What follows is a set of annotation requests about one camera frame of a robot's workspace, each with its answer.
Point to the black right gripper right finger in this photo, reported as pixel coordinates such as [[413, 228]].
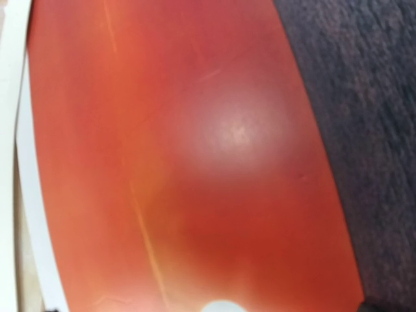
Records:
[[370, 307]]

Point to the white photo mat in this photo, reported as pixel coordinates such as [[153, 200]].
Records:
[[18, 150]]

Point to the red and dark photo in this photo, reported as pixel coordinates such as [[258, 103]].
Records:
[[254, 152]]

